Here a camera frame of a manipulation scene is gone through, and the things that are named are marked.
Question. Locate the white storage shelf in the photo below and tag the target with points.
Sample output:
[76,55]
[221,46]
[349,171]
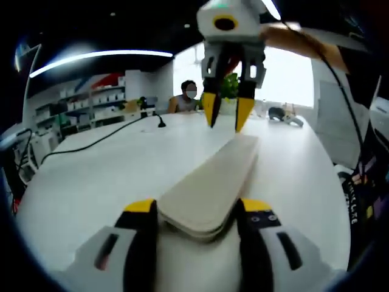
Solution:
[91,100]

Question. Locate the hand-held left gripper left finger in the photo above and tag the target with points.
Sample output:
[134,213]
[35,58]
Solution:
[139,243]

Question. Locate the white plant pot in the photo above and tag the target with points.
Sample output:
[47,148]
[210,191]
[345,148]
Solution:
[228,106]

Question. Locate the beige cutlery case lid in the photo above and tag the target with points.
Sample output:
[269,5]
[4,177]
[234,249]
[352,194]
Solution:
[212,182]

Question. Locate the person's black printed shirt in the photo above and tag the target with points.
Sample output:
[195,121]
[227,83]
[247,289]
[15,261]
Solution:
[364,197]

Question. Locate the white cabinet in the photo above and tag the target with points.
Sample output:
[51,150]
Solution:
[334,121]

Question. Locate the long ceiling light strip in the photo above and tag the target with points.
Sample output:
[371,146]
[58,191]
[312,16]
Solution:
[100,54]

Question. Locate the short ceiling light strip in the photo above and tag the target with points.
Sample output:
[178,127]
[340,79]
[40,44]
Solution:
[273,9]

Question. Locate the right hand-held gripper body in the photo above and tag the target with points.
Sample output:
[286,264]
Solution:
[243,30]

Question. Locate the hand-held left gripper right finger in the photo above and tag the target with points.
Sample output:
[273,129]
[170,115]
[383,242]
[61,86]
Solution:
[255,243]

